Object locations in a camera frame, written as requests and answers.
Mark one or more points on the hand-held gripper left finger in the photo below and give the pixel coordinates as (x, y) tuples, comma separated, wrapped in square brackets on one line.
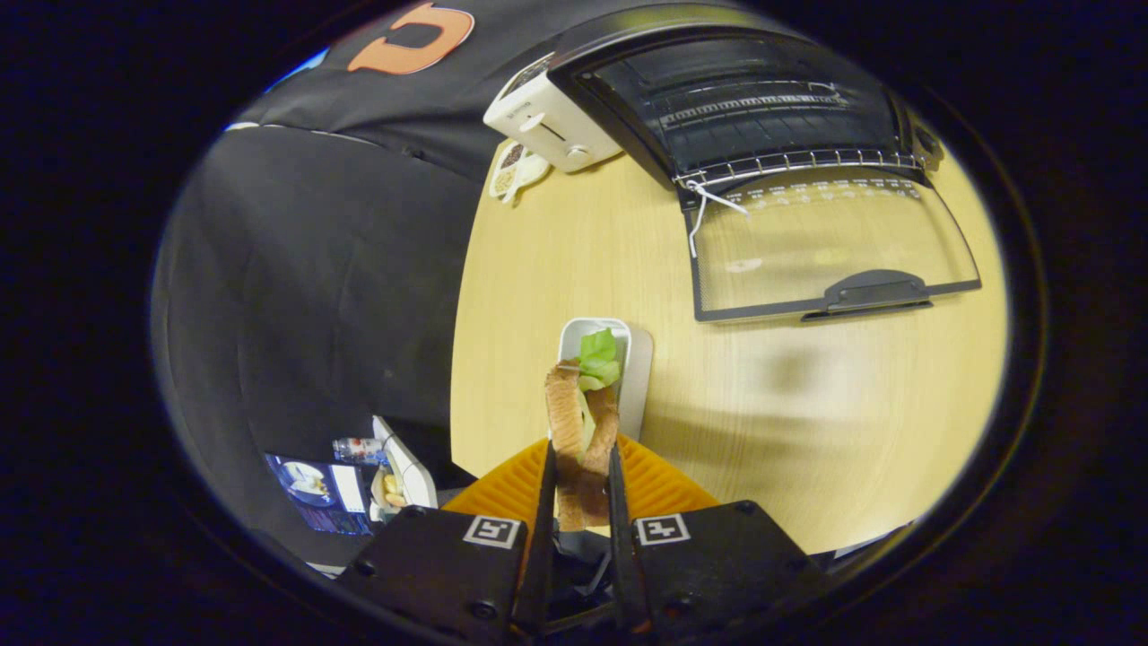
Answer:
[(448, 574)]

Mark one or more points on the clear plastic water bottle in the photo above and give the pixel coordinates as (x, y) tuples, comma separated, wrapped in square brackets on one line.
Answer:
[(359, 448)]

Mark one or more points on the white rectangular tray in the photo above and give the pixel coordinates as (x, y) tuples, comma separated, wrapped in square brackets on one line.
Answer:
[(639, 395)]

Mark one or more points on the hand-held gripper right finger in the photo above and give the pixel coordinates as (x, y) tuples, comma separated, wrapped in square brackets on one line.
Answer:
[(708, 565)]

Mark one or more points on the blue printed box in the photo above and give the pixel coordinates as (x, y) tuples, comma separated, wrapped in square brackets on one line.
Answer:
[(314, 493)]

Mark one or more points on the white divided condiment dish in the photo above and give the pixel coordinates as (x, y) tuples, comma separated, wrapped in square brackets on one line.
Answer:
[(529, 169)]

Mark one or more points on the black toaster oven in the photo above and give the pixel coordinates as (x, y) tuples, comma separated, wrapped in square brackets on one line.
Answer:
[(762, 99)]

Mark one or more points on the white tray with food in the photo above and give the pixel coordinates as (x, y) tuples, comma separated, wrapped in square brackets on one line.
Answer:
[(413, 475)]

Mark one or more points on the white pop-up toaster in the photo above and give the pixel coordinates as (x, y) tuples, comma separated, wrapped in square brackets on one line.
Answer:
[(547, 121)]

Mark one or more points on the toast sandwich with lettuce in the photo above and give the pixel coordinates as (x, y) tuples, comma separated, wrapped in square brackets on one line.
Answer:
[(565, 422)]

